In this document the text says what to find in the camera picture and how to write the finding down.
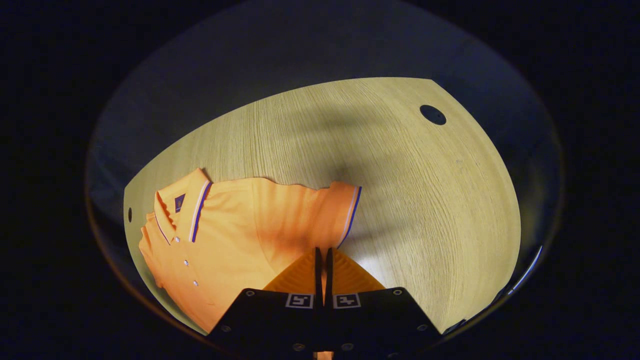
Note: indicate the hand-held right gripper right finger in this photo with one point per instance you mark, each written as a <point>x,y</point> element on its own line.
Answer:
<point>370,320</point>

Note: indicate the orange T-shirt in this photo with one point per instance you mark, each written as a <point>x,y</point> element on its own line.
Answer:
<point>230,240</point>

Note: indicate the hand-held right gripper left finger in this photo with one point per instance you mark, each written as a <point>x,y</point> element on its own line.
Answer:
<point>280,320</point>

